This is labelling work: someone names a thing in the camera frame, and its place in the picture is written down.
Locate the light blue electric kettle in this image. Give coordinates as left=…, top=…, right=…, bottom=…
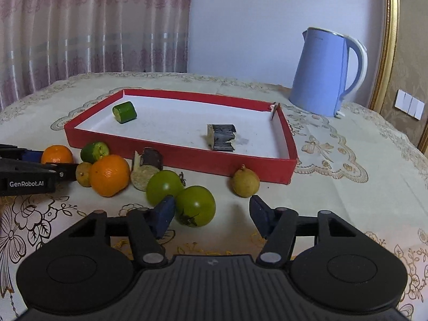
left=289, top=27, right=368, bottom=120

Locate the green tomato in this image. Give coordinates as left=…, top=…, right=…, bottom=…
left=174, top=185, right=217, bottom=227
left=146, top=170, right=185, bottom=207

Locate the red shallow cardboard tray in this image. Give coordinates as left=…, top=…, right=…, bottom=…
left=64, top=89, right=299, bottom=185

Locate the pink patterned curtain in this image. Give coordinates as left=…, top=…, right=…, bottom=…
left=0, top=0, right=195, bottom=111

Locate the white wall switch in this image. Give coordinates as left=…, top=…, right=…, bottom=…
left=395, top=89, right=426, bottom=121

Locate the large yellow longan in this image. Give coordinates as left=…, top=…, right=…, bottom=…
left=232, top=165, right=260, bottom=198

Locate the small brown longan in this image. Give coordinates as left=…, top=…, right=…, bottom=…
left=75, top=162, right=93, bottom=188

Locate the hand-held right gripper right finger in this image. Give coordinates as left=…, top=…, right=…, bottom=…
left=249, top=195, right=360, bottom=270

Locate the dark eggplant chunk in tray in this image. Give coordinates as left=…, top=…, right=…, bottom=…
left=205, top=124, right=237, bottom=152

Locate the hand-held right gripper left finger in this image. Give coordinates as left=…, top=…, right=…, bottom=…
left=66, top=196, right=177, bottom=270

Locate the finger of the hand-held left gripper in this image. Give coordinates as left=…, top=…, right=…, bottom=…
left=0, top=159, right=79, bottom=181
left=0, top=144, right=43, bottom=163

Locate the small orange tangerine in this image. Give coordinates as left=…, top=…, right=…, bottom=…
left=41, top=145, right=74, bottom=165

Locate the gold picture frame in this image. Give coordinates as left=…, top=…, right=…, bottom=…
left=368, top=0, right=400, bottom=111

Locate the green cucumber piece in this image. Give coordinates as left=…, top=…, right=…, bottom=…
left=80, top=141, right=110, bottom=163
left=112, top=101, right=137, bottom=124

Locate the large orange tangerine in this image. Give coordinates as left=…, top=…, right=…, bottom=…
left=89, top=154, right=131, bottom=197

